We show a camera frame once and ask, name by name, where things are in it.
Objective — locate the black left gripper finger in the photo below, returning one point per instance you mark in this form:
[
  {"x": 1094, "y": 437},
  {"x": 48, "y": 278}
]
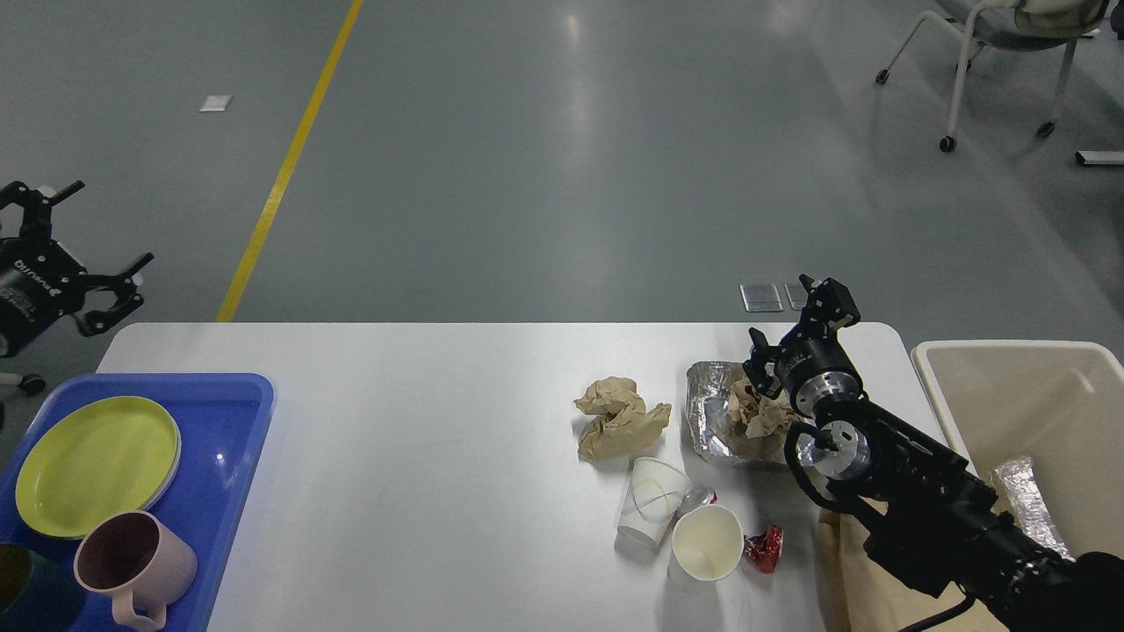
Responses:
[
  {"x": 124, "y": 288},
  {"x": 35, "y": 233}
]

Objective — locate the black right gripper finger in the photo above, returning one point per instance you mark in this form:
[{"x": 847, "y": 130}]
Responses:
[
  {"x": 769, "y": 366},
  {"x": 829, "y": 307}
]

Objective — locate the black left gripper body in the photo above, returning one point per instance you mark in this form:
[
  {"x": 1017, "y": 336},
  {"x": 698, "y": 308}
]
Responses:
[{"x": 38, "y": 286}]

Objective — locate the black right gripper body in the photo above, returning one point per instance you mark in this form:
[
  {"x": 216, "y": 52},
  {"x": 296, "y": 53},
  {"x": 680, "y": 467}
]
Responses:
[{"x": 814, "y": 369}]

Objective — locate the brown paper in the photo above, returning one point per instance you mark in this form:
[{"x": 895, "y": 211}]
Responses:
[{"x": 759, "y": 425}]

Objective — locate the aluminium foil sheet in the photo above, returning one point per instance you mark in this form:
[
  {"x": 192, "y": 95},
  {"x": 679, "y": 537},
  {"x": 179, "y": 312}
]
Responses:
[{"x": 706, "y": 413}]

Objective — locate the yellow plastic plate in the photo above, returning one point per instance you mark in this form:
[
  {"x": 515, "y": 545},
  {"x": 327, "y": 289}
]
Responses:
[{"x": 103, "y": 459}]

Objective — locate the brown paper bag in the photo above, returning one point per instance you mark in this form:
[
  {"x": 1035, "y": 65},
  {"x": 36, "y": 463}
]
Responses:
[{"x": 858, "y": 594}]

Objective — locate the pink mug brown inside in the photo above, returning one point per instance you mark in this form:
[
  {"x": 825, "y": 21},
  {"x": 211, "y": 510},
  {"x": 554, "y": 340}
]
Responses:
[{"x": 139, "y": 564}]

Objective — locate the teal mug yellow inside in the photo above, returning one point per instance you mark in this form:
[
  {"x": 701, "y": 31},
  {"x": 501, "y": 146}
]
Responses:
[{"x": 36, "y": 593}]

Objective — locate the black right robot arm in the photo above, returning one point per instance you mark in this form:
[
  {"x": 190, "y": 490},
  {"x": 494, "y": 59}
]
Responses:
[{"x": 930, "y": 522}]

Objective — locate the silver floor socket plate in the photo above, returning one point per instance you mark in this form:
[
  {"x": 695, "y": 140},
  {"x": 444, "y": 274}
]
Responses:
[{"x": 761, "y": 298}]

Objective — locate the black caster wheel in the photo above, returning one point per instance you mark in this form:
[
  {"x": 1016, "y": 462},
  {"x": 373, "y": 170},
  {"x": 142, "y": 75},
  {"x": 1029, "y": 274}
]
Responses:
[{"x": 28, "y": 384}]

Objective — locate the pale green plate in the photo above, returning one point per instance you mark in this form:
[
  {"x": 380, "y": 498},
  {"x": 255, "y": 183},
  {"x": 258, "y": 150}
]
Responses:
[{"x": 173, "y": 467}]

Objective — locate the crumpled brown paper ball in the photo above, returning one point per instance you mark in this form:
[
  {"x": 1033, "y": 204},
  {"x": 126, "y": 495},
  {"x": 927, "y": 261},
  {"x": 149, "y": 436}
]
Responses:
[{"x": 622, "y": 423}]

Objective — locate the blue plastic tray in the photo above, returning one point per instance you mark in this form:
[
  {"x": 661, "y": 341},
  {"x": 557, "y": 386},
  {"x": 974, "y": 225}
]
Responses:
[{"x": 223, "y": 420}]

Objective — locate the white patterned paper cup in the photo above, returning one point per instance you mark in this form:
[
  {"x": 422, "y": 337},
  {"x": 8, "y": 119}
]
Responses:
[{"x": 652, "y": 497}]

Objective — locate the red foil wrapper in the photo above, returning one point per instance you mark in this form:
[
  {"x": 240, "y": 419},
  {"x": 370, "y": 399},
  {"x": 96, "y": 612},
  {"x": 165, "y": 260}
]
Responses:
[{"x": 763, "y": 551}]

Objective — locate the white floor marker tile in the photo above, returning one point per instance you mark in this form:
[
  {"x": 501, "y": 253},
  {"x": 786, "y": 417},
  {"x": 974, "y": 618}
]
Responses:
[{"x": 215, "y": 103}]

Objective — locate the beige plastic bin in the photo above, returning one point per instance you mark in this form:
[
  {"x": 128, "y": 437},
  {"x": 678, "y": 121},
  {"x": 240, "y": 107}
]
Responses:
[{"x": 1058, "y": 402}]

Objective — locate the foil piece in bin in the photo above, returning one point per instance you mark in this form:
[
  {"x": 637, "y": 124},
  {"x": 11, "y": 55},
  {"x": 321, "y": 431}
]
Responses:
[{"x": 1016, "y": 483}]

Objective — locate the white bar on floor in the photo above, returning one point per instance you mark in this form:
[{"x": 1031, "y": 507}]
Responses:
[{"x": 1096, "y": 158}]

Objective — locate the white wheeled chair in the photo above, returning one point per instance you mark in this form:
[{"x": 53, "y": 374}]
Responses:
[{"x": 1014, "y": 26}]

